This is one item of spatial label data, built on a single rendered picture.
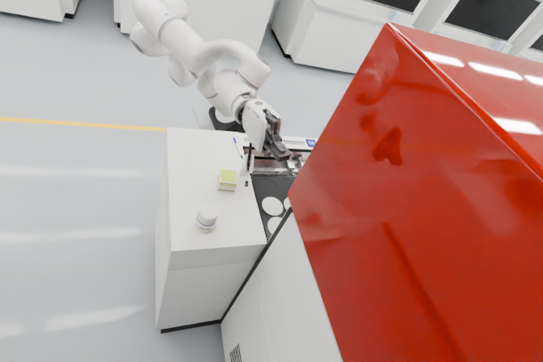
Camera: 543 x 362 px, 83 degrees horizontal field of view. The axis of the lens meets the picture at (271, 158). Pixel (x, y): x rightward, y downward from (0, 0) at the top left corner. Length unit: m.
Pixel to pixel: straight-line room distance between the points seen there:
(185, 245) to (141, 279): 1.02
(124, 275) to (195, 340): 0.57
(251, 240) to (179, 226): 0.27
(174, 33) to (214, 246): 0.71
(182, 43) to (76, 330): 1.62
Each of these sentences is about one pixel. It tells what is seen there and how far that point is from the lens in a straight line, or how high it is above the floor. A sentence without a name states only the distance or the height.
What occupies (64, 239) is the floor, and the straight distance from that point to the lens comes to 2.31.
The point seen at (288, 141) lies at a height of 0.96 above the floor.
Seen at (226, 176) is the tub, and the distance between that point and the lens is 1.27.
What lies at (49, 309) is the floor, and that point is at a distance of 2.14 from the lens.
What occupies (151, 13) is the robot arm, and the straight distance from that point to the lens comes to 0.98.
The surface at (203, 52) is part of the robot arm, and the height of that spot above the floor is 1.57.
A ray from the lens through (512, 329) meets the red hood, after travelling 0.55.
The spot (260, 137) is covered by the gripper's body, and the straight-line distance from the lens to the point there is 0.71.
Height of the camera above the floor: 1.98
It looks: 42 degrees down
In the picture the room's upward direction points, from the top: 25 degrees clockwise
